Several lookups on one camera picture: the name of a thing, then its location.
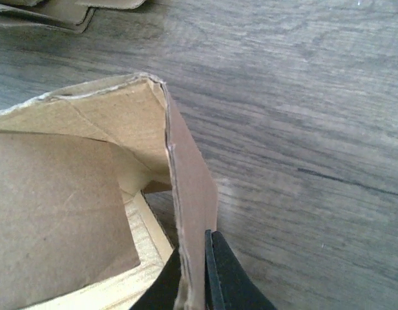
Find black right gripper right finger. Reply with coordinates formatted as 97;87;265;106
205;230;276;310

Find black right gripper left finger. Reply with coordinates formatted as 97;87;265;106
130;248;181;310

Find brown cardboard box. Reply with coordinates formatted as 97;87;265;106
0;74;218;309

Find stack of flat cardboard boxes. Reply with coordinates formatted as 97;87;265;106
0;0;145;34

